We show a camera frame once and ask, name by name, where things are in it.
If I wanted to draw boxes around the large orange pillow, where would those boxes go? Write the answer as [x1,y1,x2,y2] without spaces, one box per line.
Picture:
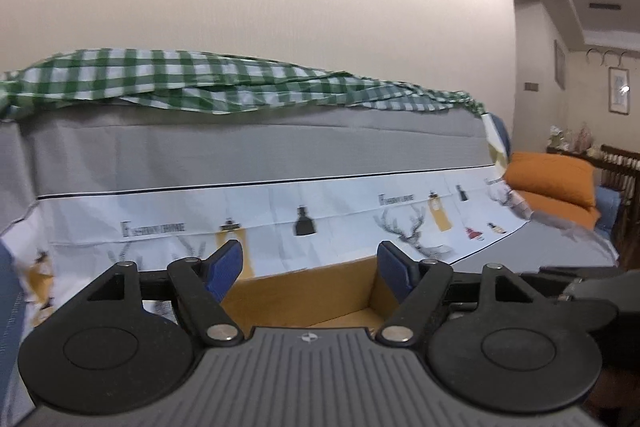
[501,151,596,209]

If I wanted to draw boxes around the dark wooden crib rail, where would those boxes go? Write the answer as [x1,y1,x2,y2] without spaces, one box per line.
[600,144,640,253]

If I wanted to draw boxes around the flat orange pillow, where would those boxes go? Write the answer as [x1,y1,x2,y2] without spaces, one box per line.
[517,189,601,230]

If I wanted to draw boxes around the cardboard box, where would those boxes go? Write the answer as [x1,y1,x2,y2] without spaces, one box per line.
[220,254,401,330]

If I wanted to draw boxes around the grey sofa with printed cover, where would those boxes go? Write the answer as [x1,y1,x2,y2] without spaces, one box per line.
[0,99,618,418]

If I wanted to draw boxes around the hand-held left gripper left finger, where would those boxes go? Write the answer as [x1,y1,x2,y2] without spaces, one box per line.
[80,238,245,348]

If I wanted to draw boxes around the green checked cloth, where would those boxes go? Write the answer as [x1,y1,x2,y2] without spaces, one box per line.
[0,48,487,124]

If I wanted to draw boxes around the narrow framed wall picture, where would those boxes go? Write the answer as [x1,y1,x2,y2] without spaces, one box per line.
[554,39,567,90]

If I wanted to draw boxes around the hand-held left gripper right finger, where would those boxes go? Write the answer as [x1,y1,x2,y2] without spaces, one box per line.
[375,240,542,348]

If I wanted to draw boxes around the blue sofa armrest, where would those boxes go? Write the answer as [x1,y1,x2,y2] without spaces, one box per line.
[0,239,28,408]

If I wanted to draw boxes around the small framed wall picture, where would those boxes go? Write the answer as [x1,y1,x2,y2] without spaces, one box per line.
[608,67,631,114]

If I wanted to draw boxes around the blue cushion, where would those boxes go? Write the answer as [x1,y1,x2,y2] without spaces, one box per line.
[595,186,626,238]

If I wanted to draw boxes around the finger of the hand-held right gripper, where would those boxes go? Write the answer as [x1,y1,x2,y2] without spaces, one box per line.
[520,264,621,290]

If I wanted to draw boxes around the shelf with ornaments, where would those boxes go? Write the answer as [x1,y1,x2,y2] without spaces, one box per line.
[546,122,601,158]

